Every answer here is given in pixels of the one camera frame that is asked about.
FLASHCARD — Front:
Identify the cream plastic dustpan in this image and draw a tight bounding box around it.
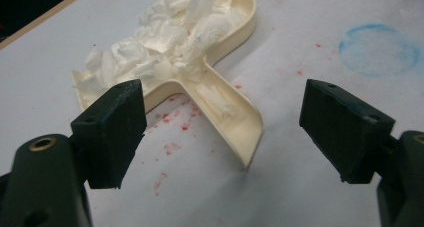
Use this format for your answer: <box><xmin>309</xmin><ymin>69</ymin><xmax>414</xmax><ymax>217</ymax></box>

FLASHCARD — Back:
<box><xmin>71</xmin><ymin>0</ymin><xmax>264</xmax><ymax>171</ymax></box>

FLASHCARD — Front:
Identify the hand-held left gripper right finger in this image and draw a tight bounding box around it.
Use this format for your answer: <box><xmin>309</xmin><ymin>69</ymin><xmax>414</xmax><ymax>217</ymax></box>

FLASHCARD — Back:
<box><xmin>298</xmin><ymin>79</ymin><xmax>396</xmax><ymax>185</ymax></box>

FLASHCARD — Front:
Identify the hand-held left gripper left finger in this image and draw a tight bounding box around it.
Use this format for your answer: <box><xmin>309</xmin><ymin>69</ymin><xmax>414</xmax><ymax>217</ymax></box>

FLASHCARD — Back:
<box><xmin>70</xmin><ymin>79</ymin><xmax>148</xmax><ymax>190</ymax></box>

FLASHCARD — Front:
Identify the pile of white paper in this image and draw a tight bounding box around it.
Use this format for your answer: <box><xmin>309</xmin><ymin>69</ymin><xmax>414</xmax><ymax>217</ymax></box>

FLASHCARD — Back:
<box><xmin>73</xmin><ymin>0</ymin><xmax>249</xmax><ymax>121</ymax></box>

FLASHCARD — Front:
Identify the white table cover sheet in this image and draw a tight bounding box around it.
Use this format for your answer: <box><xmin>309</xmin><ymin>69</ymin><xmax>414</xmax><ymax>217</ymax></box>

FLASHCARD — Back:
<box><xmin>0</xmin><ymin>0</ymin><xmax>424</xmax><ymax>227</ymax></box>

